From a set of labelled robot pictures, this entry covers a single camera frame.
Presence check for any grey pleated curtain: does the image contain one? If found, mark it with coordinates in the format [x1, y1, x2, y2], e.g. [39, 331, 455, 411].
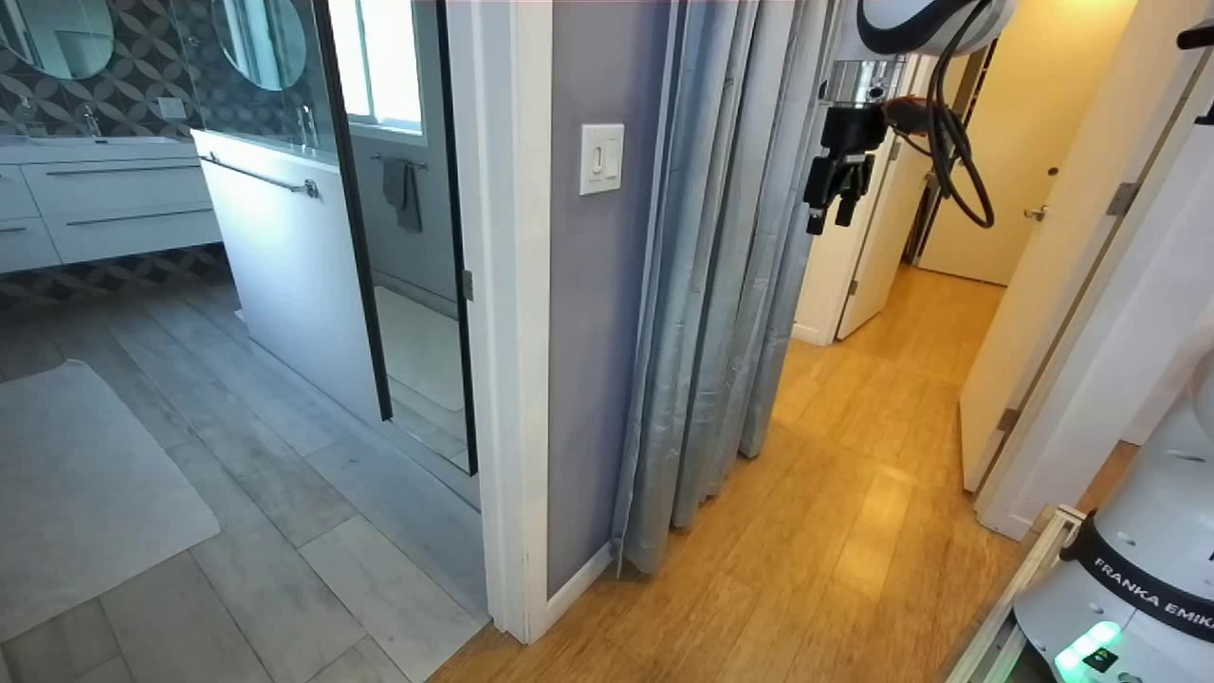
[612, 0, 845, 582]

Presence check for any bright bathroom window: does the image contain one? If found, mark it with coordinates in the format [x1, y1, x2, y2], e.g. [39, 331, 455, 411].
[324, 0, 429, 141]

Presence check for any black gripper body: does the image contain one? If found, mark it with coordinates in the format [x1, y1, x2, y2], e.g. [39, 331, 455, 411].
[805, 103, 893, 200]

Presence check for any white vanity with drawers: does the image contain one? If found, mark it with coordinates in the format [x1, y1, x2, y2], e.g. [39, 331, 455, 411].
[0, 131, 228, 279]

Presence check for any grey bath mat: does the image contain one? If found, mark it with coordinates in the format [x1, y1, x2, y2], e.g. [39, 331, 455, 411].
[0, 356, 223, 644]

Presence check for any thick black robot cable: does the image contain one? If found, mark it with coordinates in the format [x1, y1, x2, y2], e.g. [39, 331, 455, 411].
[879, 0, 1007, 233]

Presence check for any round wall mirror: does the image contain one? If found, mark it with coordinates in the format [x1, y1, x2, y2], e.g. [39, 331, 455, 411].
[215, 0, 314, 97]
[0, 0, 122, 88]

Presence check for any grey hanging towel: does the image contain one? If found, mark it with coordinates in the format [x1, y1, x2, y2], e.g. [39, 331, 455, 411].
[378, 153, 429, 240]

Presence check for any white wall light switch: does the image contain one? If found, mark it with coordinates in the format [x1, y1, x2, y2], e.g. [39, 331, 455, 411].
[578, 120, 630, 200]

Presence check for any white closet door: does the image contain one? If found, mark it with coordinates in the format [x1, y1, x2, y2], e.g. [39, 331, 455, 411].
[832, 88, 940, 344]

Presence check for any cream hallway door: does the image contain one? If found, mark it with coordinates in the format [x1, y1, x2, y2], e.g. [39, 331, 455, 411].
[915, 0, 1143, 293]

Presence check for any white cabinet with bar handle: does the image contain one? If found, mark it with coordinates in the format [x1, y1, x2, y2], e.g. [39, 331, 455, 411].
[187, 125, 387, 426]

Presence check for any black framed glass door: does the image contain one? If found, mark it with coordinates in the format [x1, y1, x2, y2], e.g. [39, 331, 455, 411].
[313, 0, 481, 478]

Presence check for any white door with metal hinges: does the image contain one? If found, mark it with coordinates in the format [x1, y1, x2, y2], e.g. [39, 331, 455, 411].
[958, 0, 1214, 499]

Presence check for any robot mounting platform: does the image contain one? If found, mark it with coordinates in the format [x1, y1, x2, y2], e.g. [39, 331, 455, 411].
[940, 499, 1094, 683]

